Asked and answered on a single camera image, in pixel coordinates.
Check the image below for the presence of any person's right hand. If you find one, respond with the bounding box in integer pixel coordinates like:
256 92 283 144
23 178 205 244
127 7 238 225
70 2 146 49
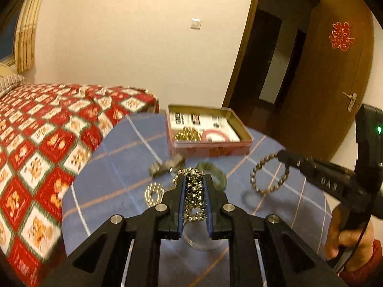
325 205 376 271

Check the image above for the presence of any gold ring bracelet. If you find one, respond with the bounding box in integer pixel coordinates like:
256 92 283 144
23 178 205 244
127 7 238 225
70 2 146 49
144 182 165 206

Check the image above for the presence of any red patterned bed blanket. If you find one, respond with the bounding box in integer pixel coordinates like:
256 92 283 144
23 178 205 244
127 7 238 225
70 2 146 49
0 84 160 287

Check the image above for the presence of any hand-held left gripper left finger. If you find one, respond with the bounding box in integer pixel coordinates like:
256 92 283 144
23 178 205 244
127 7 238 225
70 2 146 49
39 175 187 287

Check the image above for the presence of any window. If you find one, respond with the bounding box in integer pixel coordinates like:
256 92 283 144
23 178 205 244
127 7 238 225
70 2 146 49
0 4 22 66

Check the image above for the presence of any grey-brown bead bracelet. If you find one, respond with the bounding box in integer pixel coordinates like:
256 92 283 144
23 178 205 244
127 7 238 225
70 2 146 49
250 152 291 195

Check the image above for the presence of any brown door frame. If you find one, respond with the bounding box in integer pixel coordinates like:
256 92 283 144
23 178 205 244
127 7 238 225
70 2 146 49
223 0 326 110

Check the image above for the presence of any yellow pillow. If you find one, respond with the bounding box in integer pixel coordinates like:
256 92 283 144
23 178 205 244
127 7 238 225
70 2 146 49
0 63 16 78

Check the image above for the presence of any pink tin box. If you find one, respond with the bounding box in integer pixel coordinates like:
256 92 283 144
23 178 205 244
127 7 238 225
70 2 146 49
165 104 254 158

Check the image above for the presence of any jewellery pile in tin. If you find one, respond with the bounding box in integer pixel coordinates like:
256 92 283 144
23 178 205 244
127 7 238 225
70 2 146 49
170 112 240 142

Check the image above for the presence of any metal door handle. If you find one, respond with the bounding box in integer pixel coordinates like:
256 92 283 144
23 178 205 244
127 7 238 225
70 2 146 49
343 92 358 112

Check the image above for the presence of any clear bangle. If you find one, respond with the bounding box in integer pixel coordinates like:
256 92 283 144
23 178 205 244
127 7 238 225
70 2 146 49
182 220 229 251

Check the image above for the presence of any brown wooden door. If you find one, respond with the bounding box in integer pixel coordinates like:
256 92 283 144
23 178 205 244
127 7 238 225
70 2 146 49
277 0 375 162

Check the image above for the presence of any striped pillow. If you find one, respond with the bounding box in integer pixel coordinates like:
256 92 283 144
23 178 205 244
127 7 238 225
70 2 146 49
0 73 26 97

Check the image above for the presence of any pink bangle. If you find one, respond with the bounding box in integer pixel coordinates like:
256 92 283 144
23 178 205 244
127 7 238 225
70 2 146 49
201 129 230 143

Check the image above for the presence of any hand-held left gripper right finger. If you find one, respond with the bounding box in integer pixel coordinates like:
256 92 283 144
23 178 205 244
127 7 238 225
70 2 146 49
202 173 348 287

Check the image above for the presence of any dark faceted bead bracelet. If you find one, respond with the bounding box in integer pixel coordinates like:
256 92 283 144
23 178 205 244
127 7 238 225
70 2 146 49
173 168 207 222

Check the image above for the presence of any yellow curtain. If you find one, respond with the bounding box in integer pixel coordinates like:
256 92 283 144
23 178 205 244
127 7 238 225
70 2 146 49
13 0 49 73

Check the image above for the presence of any black cable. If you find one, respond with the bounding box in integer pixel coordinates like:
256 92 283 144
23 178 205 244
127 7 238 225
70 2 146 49
332 215 372 273

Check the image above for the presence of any blue checked tablecloth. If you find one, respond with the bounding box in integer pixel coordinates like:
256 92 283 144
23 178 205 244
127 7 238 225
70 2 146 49
61 112 333 287

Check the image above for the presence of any green jade bracelet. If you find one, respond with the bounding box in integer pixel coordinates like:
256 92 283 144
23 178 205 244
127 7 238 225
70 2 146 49
196 161 228 191

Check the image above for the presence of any red paper door decoration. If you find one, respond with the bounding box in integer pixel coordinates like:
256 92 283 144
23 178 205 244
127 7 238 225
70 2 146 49
329 22 356 51

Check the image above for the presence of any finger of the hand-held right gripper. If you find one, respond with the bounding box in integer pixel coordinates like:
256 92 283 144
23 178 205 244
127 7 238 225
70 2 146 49
277 150 357 195

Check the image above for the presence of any gold bead bracelet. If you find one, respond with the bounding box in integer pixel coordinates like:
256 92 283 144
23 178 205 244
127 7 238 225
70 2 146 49
174 128 202 142

